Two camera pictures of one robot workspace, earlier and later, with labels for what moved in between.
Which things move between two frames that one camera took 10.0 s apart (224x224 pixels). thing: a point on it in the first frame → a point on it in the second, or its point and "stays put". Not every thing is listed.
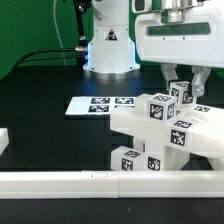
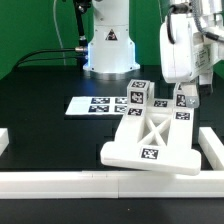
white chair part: [195, 127] → [154, 137]
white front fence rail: [122, 184] stays put
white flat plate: [97, 105] stays put
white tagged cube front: [182, 91] → [138, 93]
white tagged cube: [161, 107] → [180, 95]
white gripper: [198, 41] → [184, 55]
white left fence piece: [4, 139] stays put
